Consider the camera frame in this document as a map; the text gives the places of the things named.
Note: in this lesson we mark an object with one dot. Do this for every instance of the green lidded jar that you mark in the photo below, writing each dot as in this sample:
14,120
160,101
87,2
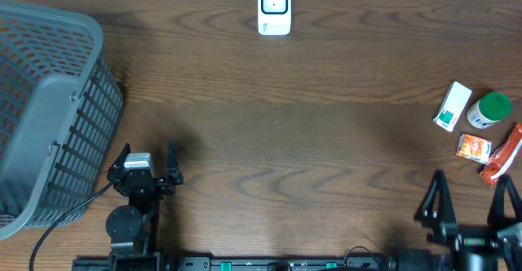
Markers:
488,110

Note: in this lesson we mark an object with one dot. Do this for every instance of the red Top candy bar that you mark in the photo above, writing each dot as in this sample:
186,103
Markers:
500,161

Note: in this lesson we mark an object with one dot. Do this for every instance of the orange juice carton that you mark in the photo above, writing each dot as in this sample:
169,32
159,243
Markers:
474,148

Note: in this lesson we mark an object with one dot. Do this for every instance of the grey plastic basket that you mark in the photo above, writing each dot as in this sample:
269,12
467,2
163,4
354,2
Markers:
60,107

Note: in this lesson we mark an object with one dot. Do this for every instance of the white green medicine box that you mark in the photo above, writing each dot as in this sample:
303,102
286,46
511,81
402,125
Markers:
452,106

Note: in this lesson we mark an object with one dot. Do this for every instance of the white barcode scanner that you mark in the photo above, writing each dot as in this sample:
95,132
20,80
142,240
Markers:
274,17

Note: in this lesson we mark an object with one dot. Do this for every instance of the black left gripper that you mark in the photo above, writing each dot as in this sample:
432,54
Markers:
174,173

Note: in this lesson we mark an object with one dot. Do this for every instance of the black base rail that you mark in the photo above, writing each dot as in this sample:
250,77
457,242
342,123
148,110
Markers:
199,263

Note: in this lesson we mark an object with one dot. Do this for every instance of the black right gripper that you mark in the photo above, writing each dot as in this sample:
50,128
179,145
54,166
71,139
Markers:
480,238

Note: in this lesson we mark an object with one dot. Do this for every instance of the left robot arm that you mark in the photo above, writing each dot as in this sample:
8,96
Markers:
133,227

